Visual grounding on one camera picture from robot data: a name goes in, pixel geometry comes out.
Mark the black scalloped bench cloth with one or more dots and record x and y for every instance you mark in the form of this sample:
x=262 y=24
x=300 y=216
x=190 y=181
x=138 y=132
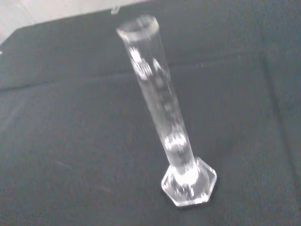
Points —
x=70 y=141

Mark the grey tape strip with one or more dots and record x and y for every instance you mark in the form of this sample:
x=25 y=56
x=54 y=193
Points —
x=115 y=10

